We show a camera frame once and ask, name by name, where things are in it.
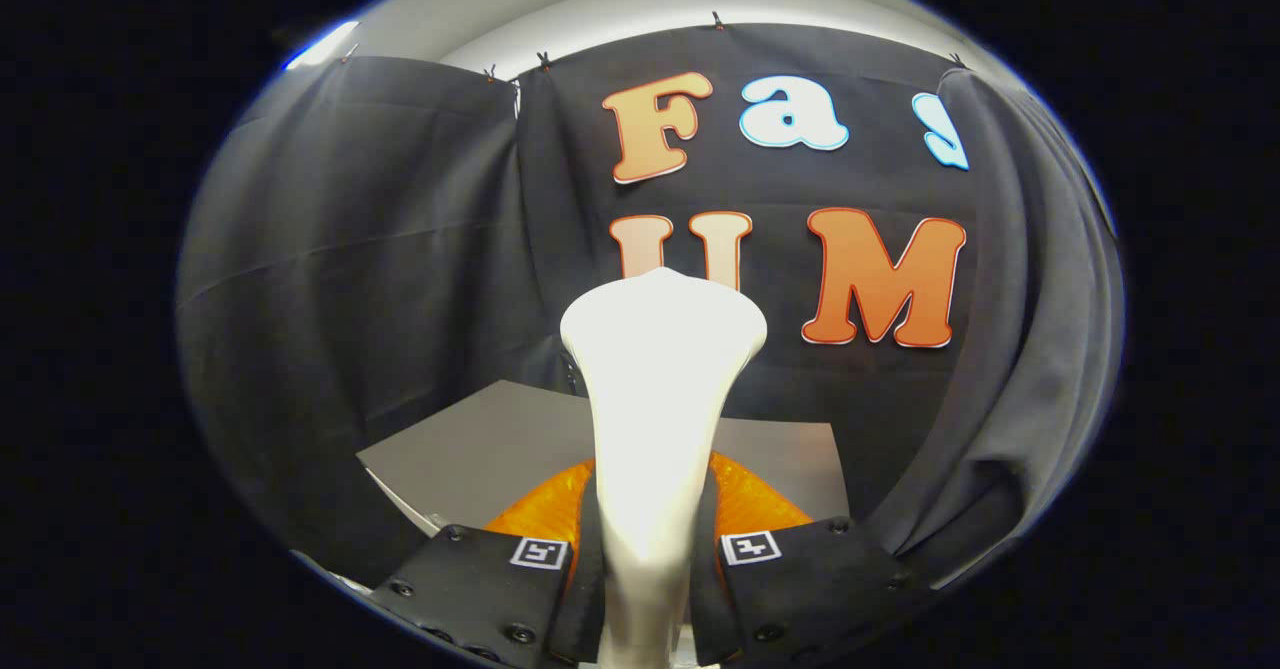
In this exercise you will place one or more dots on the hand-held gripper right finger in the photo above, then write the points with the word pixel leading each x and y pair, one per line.
pixel 820 579

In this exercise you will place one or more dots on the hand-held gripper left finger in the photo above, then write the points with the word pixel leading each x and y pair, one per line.
pixel 470 589

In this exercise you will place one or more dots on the white garment steamer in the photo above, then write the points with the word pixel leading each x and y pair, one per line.
pixel 660 399

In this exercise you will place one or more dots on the grey button-up shirt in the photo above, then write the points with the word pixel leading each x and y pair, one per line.
pixel 1040 349

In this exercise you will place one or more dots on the grey top drawer cabinet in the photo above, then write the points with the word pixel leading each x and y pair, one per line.
pixel 500 449

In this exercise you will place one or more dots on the black backdrop cloth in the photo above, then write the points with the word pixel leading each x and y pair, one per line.
pixel 400 249

